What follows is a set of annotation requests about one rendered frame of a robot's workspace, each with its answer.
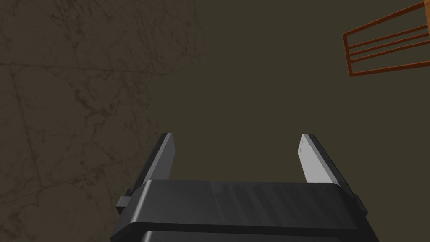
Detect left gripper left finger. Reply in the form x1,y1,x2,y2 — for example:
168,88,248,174
131,132,176,195

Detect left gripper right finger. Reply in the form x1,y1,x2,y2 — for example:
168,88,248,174
297,133,355,199

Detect brown wooden slatted chair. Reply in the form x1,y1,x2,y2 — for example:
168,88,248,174
342,0,430,78

